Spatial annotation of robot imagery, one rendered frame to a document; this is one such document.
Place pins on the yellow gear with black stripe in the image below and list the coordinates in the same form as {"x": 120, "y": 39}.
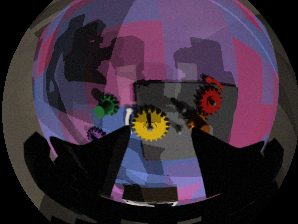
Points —
{"x": 145, "y": 118}

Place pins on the purple gear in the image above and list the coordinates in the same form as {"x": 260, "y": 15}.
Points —
{"x": 94, "y": 134}

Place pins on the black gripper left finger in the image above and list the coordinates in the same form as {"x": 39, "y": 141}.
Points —
{"x": 100, "y": 160}

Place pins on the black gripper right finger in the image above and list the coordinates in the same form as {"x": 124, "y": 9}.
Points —
{"x": 218, "y": 160}

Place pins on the white curved arrow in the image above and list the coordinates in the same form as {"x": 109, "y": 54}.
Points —
{"x": 128, "y": 111}

